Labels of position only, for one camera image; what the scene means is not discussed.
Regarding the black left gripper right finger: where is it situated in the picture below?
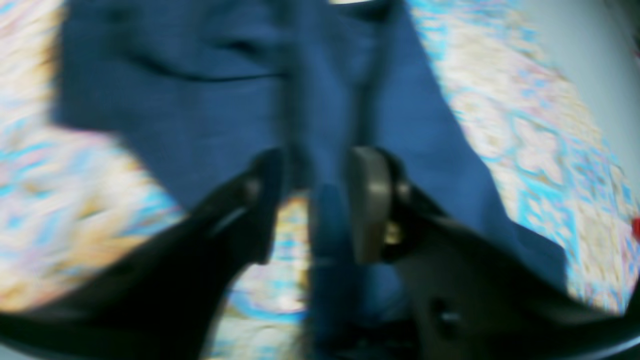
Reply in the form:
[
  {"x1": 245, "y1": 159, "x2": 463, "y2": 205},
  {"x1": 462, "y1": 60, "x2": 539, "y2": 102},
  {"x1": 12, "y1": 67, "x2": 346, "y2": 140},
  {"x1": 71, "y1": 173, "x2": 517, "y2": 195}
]
[{"x1": 348, "y1": 146, "x2": 639, "y2": 360}]

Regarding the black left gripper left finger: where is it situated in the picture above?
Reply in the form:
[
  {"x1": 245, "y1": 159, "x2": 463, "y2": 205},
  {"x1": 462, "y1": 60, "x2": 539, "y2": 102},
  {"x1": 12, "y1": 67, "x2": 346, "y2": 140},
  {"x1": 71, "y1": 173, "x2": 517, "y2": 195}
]
[{"x1": 0, "y1": 149, "x2": 284, "y2": 360}]

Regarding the dark blue t-shirt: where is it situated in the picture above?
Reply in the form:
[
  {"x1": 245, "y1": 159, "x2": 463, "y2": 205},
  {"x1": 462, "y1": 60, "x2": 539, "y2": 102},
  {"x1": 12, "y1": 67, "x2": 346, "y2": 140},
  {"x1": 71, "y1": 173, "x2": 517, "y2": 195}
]
[{"x1": 57, "y1": 0, "x2": 566, "y2": 359}]

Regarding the colourful patterned tablecloth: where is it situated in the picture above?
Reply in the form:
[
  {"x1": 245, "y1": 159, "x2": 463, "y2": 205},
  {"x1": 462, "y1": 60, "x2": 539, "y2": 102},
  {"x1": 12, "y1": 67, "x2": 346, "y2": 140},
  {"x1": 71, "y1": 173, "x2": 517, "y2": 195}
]
[{"x1": 1, "y1": 0, "x2": 639, "y2": 360}]

